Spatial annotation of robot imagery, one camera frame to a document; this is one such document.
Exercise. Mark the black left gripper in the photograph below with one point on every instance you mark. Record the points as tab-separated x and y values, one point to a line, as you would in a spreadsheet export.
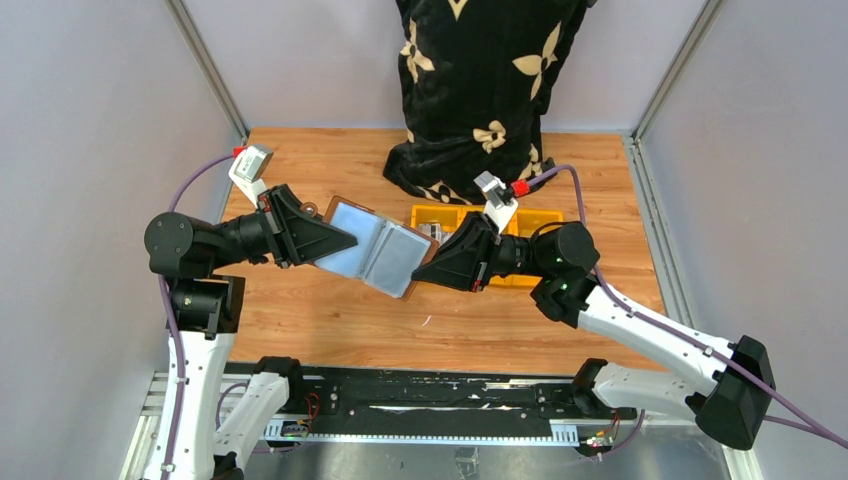
288	221

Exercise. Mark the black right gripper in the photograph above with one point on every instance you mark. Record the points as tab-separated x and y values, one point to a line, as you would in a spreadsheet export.
464	262

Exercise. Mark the brown leather card holder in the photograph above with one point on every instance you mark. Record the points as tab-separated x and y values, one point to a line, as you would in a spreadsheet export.
387	251

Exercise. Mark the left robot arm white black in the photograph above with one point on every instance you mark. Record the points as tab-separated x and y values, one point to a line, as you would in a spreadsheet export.
203	310

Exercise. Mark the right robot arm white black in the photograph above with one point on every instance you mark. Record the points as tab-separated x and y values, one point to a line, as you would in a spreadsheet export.
722	386

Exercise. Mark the yellow bin right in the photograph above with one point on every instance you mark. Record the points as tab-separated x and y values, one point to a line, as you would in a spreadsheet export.
526	222

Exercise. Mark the black floral blanket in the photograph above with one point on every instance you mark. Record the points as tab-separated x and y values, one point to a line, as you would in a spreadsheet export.
476	78

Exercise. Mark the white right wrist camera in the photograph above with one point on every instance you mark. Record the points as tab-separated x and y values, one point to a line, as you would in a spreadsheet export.
501	203

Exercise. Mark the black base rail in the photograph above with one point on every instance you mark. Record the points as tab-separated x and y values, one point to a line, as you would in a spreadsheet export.
421	404

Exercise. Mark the aluminium frame rail right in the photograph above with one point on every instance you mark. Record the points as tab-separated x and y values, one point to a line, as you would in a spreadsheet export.
664	258

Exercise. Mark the aluminium frame rail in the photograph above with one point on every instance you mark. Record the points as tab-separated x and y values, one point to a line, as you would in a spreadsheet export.
194	40
664	258

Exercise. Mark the aluminium frame rail left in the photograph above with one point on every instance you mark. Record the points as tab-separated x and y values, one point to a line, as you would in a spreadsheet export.
194	40

